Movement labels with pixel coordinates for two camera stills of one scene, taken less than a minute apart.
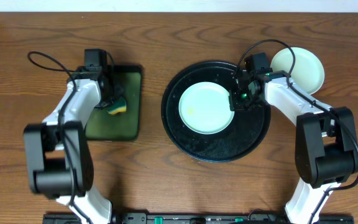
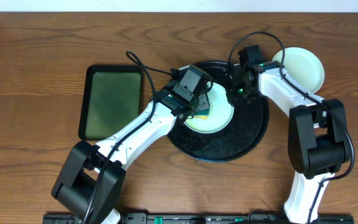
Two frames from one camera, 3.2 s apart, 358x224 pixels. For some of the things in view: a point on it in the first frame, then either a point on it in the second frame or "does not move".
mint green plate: (204, 108) does not move
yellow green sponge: (119, 106) → (202, 114)
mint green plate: (307, 73) does not move
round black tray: (246, 134) does not move
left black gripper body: (112, 94) → (202, 101)
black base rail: (199, 218) does not move
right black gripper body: (237, 99) → (238, 94)
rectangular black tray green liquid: (123, 126) does not move
